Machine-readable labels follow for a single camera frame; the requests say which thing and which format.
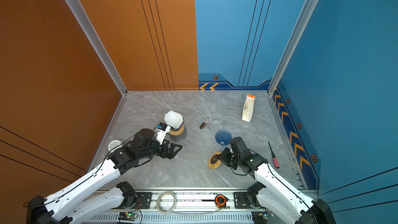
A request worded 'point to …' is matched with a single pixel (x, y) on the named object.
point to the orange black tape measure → (221, 200)
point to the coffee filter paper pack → (249, 108)
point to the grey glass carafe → (180, 137)
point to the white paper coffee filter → (173, 119)
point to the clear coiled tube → (158, 202)
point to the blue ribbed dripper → (223, 137)
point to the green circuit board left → (128, 215)
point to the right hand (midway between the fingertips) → (216, 157)
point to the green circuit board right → (261, 217)
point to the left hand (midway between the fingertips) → (176, 143)
